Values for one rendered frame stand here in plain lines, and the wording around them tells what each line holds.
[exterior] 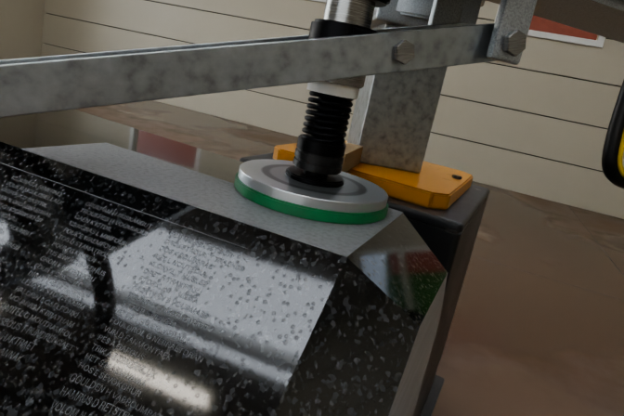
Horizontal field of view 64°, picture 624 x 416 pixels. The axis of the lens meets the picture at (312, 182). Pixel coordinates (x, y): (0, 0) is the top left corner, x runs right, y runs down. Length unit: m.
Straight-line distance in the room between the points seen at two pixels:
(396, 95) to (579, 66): 5.52
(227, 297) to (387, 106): 0.93
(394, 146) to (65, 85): 0.97
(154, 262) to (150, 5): 8.00
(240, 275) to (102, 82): 0.25
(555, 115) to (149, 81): 6.35
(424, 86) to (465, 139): 5.41
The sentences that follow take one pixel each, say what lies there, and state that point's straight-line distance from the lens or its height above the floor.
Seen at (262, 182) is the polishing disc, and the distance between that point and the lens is 0.62.
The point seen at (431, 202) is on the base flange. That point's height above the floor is 0.75.
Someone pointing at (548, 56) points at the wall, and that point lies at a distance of 6.75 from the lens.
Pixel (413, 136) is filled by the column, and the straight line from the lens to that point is 1.38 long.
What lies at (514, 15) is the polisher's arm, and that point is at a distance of 0.73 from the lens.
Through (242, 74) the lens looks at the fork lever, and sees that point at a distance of 0.58.
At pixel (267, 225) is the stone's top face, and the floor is 0.83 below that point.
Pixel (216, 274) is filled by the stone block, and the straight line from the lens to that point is 0.53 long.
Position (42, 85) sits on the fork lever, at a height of 0.93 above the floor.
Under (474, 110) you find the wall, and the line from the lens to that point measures 6.70.
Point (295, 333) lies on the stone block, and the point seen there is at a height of 0.76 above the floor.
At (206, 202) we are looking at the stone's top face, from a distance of 0.60.
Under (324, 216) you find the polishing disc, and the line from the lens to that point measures 0.60.
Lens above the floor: 1.00
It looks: 13 degrees down
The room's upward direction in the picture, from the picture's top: 12 degrees clockwise
